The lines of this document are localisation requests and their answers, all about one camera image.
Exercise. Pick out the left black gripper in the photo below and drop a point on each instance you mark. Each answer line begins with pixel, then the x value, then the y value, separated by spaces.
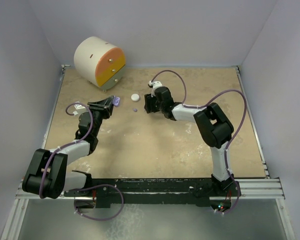
pixel 104 106

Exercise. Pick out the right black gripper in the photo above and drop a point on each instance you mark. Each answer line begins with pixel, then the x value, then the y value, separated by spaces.
pixel 149 103

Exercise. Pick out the purple earbud charging case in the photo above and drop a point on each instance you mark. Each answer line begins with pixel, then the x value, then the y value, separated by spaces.
pixel 116 101

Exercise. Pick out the white earbud charging case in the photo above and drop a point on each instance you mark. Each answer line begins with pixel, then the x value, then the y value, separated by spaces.
pixel 135 97

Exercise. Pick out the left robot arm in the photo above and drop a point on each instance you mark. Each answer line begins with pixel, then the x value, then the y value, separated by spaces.
pixel 47 175

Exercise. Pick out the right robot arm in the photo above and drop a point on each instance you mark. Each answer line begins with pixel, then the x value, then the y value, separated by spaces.
pixel 214 126

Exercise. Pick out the round mini drawer cabinet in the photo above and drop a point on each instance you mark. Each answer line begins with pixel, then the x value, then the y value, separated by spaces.
pixel 100 62

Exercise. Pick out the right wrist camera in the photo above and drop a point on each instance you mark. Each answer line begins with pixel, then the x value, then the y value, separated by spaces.
pixel 154 85

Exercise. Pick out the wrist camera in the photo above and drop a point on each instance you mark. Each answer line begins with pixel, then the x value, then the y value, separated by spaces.
pixel 154 85
pixel 78 109

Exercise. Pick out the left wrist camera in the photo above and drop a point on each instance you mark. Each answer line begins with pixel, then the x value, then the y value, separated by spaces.
pixel 78 109

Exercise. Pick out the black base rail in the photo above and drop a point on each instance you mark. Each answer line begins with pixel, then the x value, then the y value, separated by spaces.
pixel 201 192

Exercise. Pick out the aluminium frame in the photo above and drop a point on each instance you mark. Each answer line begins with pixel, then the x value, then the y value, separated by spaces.
pixel 165 154

